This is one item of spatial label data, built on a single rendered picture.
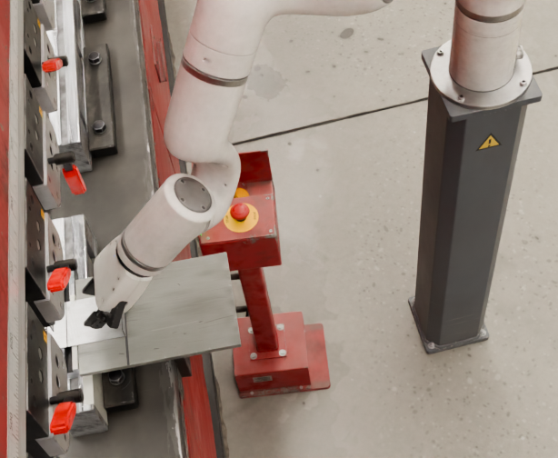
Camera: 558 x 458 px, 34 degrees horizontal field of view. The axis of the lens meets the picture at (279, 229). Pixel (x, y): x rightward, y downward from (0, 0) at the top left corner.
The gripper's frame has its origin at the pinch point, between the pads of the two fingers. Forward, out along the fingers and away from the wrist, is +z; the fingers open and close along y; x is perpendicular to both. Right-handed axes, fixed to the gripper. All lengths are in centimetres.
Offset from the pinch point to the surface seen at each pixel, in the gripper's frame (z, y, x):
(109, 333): 2.3, 3.7, 3.3
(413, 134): 28, -105, 130
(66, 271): -20.4, 9.1, -14.3
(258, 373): 58, -26, 75
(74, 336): 6.1, 3.0, -1.2
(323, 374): 55, -27, 95
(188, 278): -6.4, -4.2, 14.2
